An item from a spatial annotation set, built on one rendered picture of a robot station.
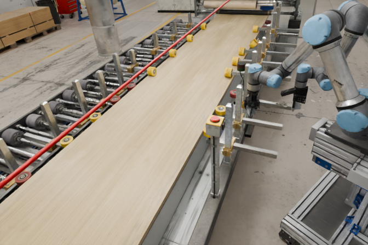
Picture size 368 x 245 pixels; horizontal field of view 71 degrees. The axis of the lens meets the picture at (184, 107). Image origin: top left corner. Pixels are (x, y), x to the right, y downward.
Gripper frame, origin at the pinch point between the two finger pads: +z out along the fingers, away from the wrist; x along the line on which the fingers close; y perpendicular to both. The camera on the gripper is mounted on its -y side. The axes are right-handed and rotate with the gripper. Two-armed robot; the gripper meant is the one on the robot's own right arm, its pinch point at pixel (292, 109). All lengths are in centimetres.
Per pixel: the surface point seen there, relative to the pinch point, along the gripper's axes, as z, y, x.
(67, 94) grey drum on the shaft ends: -2, -184, -34
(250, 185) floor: 83, -23, -8
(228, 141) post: -6, -33, -56
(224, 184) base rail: 13, -30, -71
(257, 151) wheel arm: 0, -16, -51
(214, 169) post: -10, -33, -82
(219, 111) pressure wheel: -8, -46, -29
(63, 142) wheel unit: -8, -129, -91
